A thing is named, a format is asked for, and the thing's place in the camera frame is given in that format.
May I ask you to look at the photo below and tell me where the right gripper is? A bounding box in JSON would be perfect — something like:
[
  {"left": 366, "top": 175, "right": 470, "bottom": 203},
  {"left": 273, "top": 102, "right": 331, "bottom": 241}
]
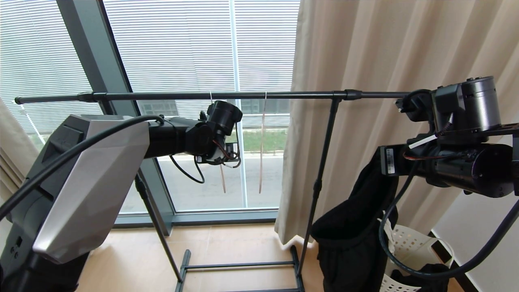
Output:
[{"left": 379, "top": 142, "right": 517, "bottom": 198}]

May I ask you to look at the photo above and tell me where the black garment with cream cord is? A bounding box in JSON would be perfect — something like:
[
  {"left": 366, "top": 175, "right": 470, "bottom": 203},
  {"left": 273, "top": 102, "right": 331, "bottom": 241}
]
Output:
[{"left": 310, "top": 156, "right": 400, "bottom": 292}]

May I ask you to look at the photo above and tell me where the pink clothes hanger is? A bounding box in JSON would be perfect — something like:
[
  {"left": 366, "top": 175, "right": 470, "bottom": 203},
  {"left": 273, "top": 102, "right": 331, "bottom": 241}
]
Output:
[
  {"left": 208, "top": 92, "right": 228, "bottom": 194},
  {"left": 259, "top": 91, "right": 268, "bottom": 194}
]

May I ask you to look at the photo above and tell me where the white laundry basket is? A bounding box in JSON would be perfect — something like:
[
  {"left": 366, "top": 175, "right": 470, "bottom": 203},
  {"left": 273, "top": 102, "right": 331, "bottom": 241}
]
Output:
[{"left": 379, "top": 219, "right": 455, "bottom": 292}]

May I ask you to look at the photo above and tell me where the black clothes rack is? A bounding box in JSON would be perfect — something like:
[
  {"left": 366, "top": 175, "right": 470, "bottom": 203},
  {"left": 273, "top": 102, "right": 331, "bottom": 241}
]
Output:
[{"left": 14, "top": 89, "right": 411, "bottom": 292}]

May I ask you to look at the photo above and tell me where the window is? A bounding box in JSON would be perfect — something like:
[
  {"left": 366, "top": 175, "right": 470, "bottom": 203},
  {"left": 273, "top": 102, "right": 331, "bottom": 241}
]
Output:
[{"left": 0, "top": 0, "right": 301, "bottom": 226}]

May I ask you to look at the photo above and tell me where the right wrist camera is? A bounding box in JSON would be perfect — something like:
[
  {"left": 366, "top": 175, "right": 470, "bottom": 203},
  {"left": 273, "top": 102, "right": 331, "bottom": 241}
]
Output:
[{"left": 395, "top": 89, "right": 438, "bottom": 144}]

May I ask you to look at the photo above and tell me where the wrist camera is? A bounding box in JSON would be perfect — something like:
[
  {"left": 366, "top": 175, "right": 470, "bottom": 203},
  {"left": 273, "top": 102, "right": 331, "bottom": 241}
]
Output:
[
  {"left": 395, "top": 89, "right": 438, "bottom": 144},
  {"left": 224, "top": 141, "right": 241, "bottom": 165}
]

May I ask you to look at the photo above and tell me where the black cable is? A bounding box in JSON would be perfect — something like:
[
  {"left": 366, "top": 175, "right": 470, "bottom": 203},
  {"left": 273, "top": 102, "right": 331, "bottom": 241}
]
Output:
[
  {"left": 378, "top": 160, "right": 519, "bottom": 280},
  {"left": 169, "top": 154, "right": 206, "bottom": 184},
  {"left": 0, "top": 115, "right": 165, "bottom": 222}
]

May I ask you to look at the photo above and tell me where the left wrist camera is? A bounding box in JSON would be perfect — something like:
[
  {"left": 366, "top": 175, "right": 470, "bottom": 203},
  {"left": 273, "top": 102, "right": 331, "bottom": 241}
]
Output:
[{"left": 224, "top": 141, "right": 241, "bottom": 165}]

